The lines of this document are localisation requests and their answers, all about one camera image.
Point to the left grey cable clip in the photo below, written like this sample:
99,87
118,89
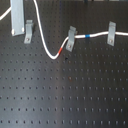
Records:
29,31

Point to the middle grey cable clip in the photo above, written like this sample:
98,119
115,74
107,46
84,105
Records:
71,38

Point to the grey cable clip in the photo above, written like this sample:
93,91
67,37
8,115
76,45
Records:
111,33
29,31
71,38

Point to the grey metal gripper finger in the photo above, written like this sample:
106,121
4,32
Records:
17,17

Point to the right grey cable clip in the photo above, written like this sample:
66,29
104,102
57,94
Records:
111,33

